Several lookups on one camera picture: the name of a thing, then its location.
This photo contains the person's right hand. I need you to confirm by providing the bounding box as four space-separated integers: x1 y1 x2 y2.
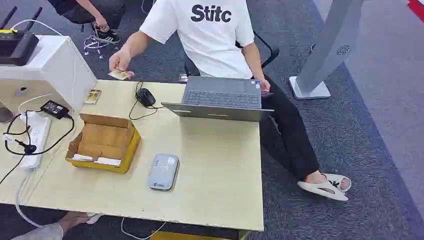
108 48 136 79

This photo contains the person's left hand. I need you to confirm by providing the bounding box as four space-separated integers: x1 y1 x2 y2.
257 77 272 93

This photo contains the printed playing card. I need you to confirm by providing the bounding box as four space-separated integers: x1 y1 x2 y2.
107 68 133 81

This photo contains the black office chair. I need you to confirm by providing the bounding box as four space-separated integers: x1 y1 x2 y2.
183 31 280 78

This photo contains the black computer mouse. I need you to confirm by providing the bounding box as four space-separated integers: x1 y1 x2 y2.
135 87 157 108

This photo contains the stack of printed cards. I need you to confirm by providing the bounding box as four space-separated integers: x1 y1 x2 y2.
83 89 103 106

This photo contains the grey laptop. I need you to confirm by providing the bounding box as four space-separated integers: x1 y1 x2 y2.
161 75 275 123

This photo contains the crouching person in black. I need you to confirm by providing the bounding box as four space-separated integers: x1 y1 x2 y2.
46 0 127 46

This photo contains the person in white shirt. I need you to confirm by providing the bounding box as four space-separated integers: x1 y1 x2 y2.
108 0 353 202

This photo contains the white carton box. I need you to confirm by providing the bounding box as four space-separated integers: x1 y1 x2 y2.
0 34 98 116

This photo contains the grey kiosk stand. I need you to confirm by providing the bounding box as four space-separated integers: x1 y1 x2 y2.
288 0 366 101

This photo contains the open cardboard box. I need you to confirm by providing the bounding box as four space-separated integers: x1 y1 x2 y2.
64 112 142 175

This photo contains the black power adapter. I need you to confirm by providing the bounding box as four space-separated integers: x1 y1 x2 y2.
40 99 71 120

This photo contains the white card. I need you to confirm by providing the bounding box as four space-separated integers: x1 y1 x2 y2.
71 153 95 163
95 156 123 168

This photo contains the black router with antennas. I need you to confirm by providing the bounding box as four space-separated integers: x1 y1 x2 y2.
0 6 44 67

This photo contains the white power strip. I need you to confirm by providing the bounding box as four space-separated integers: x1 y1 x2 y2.
18 111 53 172

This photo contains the white slipper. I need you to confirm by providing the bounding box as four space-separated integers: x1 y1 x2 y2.
321 172 353 194
296 179 350 202

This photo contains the grey pocket router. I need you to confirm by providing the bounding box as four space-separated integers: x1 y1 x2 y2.
147 153 181 192

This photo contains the black plug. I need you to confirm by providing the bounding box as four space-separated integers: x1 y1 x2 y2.
14 138 38 156

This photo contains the grey round base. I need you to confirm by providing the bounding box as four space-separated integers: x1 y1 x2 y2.
0 105 15 124

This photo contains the red object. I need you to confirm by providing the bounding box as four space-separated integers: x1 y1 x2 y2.
407 0 424 24

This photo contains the person's leg with slipper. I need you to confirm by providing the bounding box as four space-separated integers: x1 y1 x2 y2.
9 211 106 240

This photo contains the bundle of white cables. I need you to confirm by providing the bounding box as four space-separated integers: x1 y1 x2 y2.
83 34 111 61

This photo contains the black mouse cable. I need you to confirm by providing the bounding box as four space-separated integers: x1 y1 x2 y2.
128 81 165 121

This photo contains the thin white cable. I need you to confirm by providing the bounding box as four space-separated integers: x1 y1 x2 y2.
9 18 64 37

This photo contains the black power cable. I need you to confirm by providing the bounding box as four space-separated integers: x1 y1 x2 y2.
0 109 76 186

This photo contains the yellow desk frame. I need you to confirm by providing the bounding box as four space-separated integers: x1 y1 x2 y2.
150 230 253 240

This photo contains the white hanging cable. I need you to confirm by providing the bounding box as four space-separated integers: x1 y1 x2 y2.
120 216 168 240

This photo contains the thick white power cord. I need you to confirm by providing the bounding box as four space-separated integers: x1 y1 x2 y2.
14 168 45 229

